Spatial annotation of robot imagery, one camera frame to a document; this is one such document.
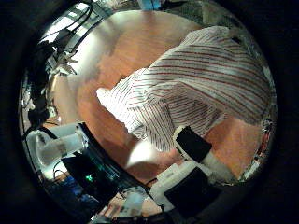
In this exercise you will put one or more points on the white red-striped shirt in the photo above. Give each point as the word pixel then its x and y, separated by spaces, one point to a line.
pixel 193 90

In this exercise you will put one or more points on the black control box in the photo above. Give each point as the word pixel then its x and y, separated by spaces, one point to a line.
pixel 90 177

